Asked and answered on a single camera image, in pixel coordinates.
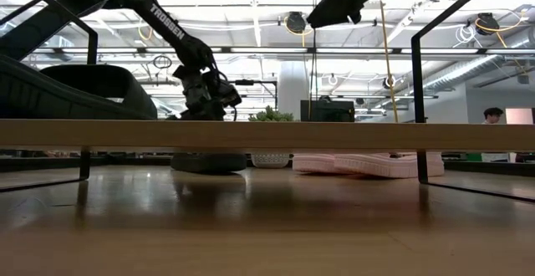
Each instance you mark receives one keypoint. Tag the black slide sandal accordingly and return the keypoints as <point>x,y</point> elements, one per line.
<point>209,163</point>
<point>25,96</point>

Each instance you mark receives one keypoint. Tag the black control box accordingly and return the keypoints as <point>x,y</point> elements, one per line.
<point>326,110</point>

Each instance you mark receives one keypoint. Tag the person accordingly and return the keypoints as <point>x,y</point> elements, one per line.
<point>493,115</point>

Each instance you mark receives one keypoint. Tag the green plant in white pot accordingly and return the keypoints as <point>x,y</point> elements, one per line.
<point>271,161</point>

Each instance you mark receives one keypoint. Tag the pink lit screen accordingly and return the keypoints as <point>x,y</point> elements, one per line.
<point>520,116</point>

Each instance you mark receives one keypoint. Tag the wooden shelf with black frame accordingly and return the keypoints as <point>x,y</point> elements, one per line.
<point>267,136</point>

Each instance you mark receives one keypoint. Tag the black metal stand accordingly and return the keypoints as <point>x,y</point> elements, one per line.
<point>244,82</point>

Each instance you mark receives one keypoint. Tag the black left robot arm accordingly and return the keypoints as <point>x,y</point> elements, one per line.
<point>167,21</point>

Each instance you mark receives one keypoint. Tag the pink slide sandal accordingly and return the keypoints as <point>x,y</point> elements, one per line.
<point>313,163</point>
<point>384,167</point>

